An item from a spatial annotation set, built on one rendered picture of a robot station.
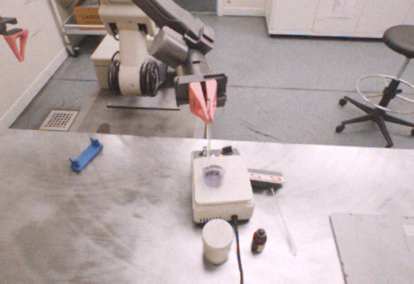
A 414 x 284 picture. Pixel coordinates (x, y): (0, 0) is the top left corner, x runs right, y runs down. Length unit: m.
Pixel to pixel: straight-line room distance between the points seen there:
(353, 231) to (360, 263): 0.07
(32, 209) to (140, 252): 0.29
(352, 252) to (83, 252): 0.55
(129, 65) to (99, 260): 0.90
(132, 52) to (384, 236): 1.12
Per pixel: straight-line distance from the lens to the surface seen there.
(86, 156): 0.84
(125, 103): 1.60
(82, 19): 2.83
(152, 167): 0.77
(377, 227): 0.75
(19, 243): 0.76
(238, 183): 0.62
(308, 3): 2.98
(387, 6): 3.23
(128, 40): 1.35
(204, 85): 0.54
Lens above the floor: 1.34
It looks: 44 degrees down
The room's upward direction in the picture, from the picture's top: straight up
